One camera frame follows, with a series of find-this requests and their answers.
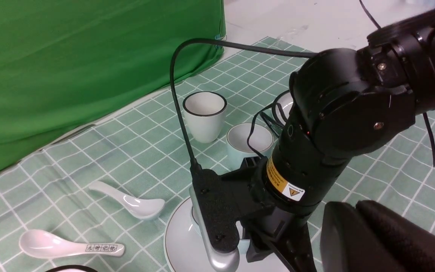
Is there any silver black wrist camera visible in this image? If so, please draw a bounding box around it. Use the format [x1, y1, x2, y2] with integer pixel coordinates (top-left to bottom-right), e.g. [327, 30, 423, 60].
[191, 164, 240, 272]

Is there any black camera cable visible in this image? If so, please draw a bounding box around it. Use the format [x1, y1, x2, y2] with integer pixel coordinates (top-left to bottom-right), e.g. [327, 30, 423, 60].
[170, 38, 318, 170]

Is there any pale blue gold-rimmed plate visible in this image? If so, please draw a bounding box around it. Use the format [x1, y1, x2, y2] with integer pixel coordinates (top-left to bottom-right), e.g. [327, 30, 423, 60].
[164, 197, 288, 272]

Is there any green checkered tablecloth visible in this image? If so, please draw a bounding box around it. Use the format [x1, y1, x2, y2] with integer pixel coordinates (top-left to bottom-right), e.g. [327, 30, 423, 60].
[0, 36, 435, 272]

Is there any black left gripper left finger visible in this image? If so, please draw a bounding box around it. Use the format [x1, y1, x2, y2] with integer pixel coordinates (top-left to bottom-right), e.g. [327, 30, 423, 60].
[320, 202, 388, 272]

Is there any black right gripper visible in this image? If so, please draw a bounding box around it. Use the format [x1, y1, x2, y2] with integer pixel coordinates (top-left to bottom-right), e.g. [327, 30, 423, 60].
[220, 156, 318, 272]

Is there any white spoon with characters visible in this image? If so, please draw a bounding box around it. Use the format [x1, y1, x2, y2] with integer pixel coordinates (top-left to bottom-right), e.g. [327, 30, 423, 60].
[19, 229, 125, 259]

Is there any green backdrop cloth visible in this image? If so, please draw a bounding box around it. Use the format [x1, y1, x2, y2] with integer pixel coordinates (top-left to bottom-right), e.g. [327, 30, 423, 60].
[0, 0, 226, 172]

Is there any white black-rimmed cup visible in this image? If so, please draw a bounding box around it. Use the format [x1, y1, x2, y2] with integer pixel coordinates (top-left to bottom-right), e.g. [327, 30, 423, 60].
[183, 91, 228, 144]

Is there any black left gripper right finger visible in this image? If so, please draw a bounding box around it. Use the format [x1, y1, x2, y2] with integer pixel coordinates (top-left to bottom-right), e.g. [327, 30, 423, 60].
[355, 200, 435, 272]

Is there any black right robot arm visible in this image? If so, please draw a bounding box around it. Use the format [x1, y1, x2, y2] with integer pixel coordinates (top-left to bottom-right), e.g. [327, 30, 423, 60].
[226, 9, 435, 272]

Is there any pale blue small cup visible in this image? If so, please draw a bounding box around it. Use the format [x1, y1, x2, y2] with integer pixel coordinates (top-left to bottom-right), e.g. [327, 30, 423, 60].
[226, 123, 276, 171]

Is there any white black-rimmed bowl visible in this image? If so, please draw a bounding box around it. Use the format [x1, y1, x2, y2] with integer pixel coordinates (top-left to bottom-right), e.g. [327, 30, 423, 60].
[46, 265, 98, 272]

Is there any plain white ceramic spoon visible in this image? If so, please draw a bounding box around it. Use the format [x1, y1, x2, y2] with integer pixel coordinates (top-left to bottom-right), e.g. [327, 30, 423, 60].
[89, 181, 166, 220]

